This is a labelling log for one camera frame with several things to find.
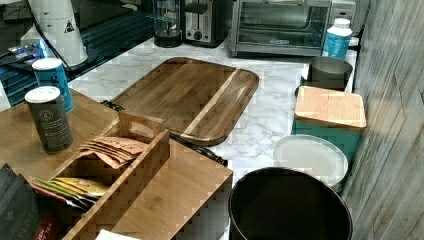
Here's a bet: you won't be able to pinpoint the wooden drawer cabinet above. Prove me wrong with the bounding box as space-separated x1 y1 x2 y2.
0 93 233 240

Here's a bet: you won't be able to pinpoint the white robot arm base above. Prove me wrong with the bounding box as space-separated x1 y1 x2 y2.
21 0 91 71

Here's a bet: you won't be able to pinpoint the large wooden cutting board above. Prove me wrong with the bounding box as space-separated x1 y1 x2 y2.
113 57 259 146

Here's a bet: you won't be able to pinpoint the silver black toaster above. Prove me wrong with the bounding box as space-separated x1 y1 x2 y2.
183 0 233 47

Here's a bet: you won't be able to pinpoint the brown tea packets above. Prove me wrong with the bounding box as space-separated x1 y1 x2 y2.
78 137 148 169

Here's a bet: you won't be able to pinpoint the stainless toaster oven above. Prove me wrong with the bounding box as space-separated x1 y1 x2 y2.
230 0 356 57

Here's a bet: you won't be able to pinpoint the white plate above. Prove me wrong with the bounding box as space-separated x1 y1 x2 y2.
273 134 349 192

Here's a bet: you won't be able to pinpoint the black round bowl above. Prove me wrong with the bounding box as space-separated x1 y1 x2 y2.
228 167 353 240

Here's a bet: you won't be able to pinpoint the glass blender jar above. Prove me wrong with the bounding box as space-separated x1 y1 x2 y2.
153 0 182 48

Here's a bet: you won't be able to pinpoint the grey metal pot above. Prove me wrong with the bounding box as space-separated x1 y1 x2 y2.
306 56 353 91

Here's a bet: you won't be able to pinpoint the teal box with wooden lid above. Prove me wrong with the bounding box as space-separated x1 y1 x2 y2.
292 86 367 162

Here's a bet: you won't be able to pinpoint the wooden tea organizer caddy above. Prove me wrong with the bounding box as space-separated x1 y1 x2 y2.
52 111 170 240

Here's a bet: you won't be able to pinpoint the blue white-capped bottle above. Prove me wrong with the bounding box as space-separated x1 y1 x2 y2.
322 18 352 59

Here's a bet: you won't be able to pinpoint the yellow green tea packets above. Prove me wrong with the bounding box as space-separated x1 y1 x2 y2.
32 177 108 204

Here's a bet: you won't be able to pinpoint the grey tea canister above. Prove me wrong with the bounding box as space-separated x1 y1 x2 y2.
25 86 73 153

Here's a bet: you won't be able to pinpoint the blue tea canister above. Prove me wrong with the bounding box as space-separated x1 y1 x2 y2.
31 57 74 112

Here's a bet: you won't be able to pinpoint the dark tea packages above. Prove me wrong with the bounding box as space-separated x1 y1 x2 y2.
0 163 58 240

